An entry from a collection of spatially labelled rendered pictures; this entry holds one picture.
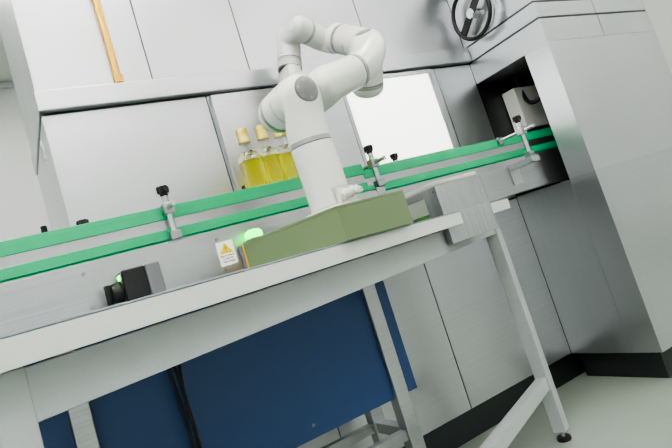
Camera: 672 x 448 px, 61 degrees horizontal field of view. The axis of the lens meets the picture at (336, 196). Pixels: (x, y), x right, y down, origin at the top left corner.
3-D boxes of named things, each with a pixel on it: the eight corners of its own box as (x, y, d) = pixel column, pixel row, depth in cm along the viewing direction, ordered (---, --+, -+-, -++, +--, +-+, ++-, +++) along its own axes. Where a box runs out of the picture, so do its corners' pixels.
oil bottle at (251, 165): (273, 222, 164) (252, 153, 166) (281, 218, 159) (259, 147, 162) (256, 227, 161) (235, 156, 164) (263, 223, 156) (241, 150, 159)
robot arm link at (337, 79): (353, 46, 133) (319, 75, 146) (277, 78, 119) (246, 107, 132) (373, 82, 134) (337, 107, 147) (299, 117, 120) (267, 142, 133)
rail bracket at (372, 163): (365, 194, 173) (353, 156, 174) (396, 179, 158) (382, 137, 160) (357, 196, 171) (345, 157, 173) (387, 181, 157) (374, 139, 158)
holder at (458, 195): (429, 221, 179) (421, 198, 180) (489, 201, 156) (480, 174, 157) (386, 234, 170) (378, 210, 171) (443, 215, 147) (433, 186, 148)
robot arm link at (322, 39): (328, 49, 159) (283, 38, 173) (358, 62, 168) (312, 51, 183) (338, 19, 158) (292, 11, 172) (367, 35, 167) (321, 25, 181)
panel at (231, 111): (452, 153, 220) (425, 72, 223) (457, 151, 217) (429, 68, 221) (238, 202, 173) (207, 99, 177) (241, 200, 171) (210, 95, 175)
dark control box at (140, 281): (161, 302, 126) (151, 265, 127) (169, 298, 120) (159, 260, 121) (124, 313, 122) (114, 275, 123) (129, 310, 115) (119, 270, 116)
